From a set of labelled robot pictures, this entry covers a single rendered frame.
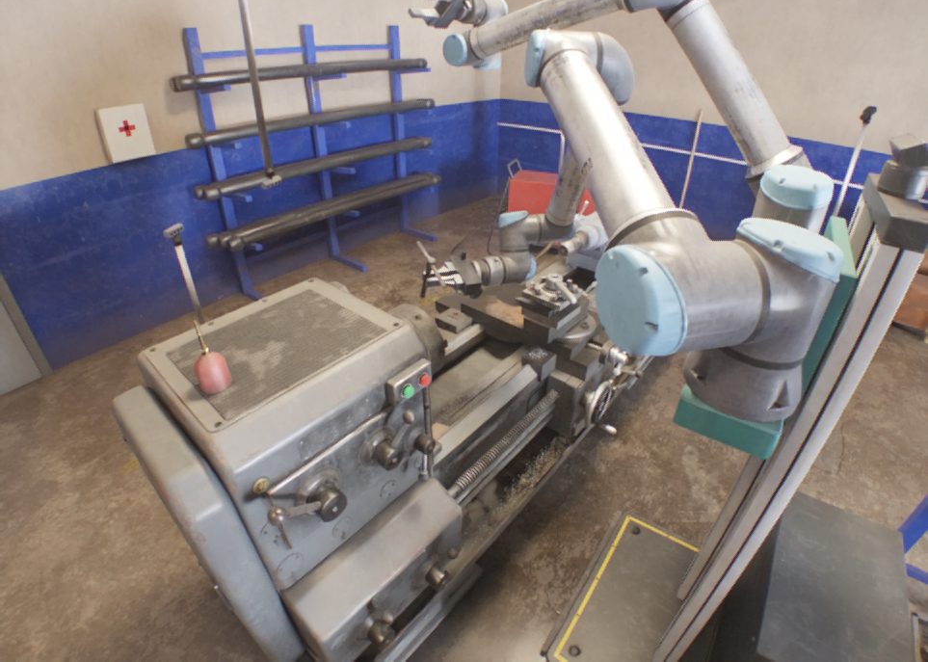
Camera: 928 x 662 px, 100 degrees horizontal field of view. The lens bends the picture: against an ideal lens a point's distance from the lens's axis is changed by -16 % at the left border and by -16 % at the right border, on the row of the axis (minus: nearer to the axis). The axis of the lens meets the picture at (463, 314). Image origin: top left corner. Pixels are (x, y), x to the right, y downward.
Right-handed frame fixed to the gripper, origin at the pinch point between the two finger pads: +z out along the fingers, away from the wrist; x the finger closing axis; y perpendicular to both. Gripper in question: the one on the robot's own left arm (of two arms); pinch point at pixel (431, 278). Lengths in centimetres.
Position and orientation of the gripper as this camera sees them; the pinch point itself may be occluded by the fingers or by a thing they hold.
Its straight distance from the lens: 133.8
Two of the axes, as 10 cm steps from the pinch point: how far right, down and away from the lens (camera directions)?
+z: -9.0, 1.5, -4.2
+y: 2.1, -7.0, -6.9
